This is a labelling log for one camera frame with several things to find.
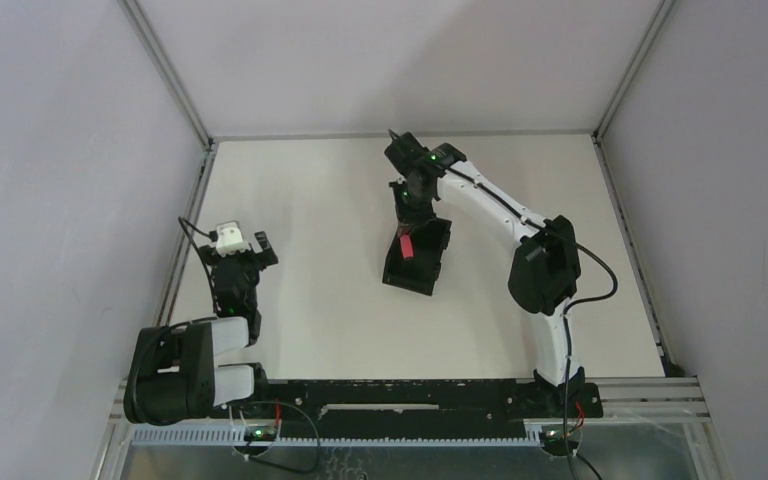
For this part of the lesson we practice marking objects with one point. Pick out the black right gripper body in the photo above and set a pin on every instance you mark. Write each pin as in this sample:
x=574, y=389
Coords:
x=408, y=199

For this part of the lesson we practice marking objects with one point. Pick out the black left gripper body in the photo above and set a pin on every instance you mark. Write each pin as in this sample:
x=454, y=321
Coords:
x=242, y=257

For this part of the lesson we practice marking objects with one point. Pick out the red handled screwdriver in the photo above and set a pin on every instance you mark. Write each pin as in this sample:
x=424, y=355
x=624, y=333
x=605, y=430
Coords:
x=406, y=246

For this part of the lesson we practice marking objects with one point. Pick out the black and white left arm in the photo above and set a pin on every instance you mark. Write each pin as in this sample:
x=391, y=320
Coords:
x=175, y=374

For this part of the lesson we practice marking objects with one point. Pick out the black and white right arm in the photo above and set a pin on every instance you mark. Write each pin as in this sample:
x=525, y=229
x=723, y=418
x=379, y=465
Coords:
x=545, y=264

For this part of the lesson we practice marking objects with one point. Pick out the black plastic bin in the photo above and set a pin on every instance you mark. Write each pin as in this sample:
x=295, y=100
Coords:
x=421, y=273

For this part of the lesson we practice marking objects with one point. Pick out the left controller board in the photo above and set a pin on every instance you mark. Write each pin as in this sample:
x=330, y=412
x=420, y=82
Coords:
x=260, y=434

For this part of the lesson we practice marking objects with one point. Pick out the controller board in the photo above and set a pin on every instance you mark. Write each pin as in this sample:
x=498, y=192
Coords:
x=555, y=434
x=260, y=434

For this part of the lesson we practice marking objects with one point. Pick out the right controller board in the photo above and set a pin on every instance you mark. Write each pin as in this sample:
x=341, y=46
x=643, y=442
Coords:
x=555, y=434

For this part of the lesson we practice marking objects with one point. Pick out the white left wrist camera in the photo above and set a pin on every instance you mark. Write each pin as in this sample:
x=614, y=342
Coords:
x=230, y=239

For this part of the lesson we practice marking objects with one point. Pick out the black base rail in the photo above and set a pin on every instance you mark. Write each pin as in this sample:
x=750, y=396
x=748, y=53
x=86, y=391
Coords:
x=437, y=409

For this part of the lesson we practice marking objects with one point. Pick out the white slotted cable duct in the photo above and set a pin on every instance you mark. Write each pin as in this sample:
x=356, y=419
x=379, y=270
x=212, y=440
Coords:
x=225, y=435

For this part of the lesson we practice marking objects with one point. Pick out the aluminium frame front beam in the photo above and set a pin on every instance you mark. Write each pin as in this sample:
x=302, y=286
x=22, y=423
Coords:
x=674, y=394

